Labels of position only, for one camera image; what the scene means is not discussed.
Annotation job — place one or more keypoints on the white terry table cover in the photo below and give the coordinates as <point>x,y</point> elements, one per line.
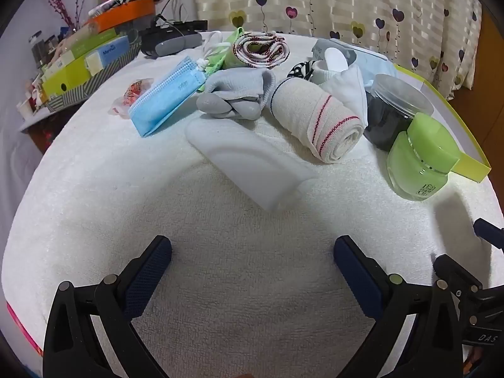
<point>236,283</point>

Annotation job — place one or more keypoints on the dark jar with clear lid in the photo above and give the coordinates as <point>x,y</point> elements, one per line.
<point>393,110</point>

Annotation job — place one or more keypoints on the zebra striped sock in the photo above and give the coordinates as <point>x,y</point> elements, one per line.
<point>301,70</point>

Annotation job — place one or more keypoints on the heart print curtain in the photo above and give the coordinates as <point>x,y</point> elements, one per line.
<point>354,8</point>

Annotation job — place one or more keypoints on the lime green box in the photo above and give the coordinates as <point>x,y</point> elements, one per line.
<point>67,76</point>

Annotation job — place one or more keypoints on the white box with lime edge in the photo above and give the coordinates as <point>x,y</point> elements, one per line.
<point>472,165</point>

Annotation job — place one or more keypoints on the beige rolled towel red stripes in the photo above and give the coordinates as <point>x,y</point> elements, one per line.
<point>315,122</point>

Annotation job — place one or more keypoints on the white sock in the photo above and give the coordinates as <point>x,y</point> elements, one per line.
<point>346,86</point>

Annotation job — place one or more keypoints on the blue box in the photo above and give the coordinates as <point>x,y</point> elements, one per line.
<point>114,49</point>

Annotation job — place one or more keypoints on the towel with dark trim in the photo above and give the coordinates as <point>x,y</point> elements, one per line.
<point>260,49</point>

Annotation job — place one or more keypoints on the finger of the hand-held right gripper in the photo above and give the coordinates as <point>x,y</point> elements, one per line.
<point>488,229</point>
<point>456,271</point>

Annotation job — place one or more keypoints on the white paper cup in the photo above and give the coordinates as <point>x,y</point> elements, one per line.
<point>25,110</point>

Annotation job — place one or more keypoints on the stack of blue face masks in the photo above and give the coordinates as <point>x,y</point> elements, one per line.
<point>165,98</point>

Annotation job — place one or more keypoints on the orange box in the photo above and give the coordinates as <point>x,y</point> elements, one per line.
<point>126,10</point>

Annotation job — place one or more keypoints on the striped storage box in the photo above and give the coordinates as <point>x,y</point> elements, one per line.
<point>94,78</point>

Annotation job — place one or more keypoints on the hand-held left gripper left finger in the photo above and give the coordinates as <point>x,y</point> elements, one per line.
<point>151,267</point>

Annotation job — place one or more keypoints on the black grey headset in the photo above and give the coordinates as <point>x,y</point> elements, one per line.
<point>169,39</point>

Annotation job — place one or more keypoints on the green jar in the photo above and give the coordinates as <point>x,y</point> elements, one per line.
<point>421,157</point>

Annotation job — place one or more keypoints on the pale green box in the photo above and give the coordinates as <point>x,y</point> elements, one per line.
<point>98,41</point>

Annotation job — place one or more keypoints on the red patterned clear packet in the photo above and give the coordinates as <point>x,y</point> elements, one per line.
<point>132,94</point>

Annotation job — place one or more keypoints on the wet wipes pack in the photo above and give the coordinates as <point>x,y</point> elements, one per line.
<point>366,65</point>

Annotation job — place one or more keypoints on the white translucent bottle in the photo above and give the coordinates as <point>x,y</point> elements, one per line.
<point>252,161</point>

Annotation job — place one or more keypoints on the pink flower branches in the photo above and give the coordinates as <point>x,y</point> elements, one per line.
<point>59,0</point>

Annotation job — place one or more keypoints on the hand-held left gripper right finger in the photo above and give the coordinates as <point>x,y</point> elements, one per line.
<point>354,271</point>

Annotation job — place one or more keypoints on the grey socks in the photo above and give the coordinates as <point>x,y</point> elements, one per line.
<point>236,90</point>

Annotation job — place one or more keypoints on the green scalloped packet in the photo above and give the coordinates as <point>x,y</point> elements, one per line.
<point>227,60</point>

